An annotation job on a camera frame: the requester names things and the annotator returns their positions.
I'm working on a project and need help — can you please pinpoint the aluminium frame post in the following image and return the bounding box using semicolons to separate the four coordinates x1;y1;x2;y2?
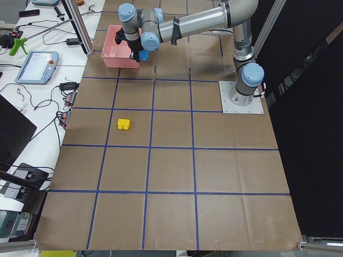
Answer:
61;0;94;57

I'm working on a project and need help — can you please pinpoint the black power adapter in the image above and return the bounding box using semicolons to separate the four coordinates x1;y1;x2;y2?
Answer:
65;38;80;46

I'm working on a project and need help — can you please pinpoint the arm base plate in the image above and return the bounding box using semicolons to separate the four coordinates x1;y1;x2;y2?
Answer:
219;81;264;115

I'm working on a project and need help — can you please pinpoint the pink plastic box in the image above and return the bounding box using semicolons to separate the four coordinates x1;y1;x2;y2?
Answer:
101;25;140;69

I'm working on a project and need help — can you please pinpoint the left teach pendant tablet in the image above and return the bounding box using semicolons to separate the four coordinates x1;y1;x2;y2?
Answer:
15;51;59;85

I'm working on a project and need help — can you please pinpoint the yellow toy block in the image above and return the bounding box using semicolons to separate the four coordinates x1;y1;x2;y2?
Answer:
117;118;131;131

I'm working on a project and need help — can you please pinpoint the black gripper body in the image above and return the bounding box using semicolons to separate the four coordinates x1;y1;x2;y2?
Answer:
126;36;144;52

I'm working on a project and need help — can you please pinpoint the black monitor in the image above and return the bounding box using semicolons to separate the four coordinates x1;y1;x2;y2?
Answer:
0;96;37;172

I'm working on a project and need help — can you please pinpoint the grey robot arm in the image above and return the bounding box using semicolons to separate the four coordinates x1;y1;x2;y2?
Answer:
115;1;264;107

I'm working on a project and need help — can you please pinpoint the green handled reach grabber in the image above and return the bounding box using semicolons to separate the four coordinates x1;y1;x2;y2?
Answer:
9;5;102;56

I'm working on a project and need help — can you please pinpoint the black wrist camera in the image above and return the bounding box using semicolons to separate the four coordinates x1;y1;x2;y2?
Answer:
115;28;126;45

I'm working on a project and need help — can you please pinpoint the black smartphone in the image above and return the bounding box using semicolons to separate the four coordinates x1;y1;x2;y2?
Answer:
18;9;40;18

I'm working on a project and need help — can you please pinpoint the usb hub with cables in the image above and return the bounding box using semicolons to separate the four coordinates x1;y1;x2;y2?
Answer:
56;90;77;130

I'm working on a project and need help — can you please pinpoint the blue toy block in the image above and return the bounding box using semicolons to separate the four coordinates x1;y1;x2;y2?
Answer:
139;50;149;61

